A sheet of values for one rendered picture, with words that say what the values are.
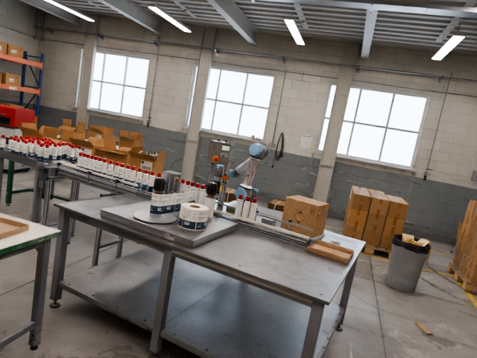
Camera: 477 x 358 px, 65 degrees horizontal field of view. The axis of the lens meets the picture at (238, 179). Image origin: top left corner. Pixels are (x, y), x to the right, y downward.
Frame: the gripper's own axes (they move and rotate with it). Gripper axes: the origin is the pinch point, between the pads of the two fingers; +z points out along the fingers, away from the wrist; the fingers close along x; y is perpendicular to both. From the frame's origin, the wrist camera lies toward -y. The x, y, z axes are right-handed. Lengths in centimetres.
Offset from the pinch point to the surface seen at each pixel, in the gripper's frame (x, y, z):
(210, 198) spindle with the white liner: -75, 25, -18
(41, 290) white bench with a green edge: -155, -48, 47
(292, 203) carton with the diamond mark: -29, 81, -20
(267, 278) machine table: -136, 87, 5
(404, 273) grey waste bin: 139, 209, 64
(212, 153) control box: -41, 8, -48
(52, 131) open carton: 90, -278, -22
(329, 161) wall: 496, 80, -32
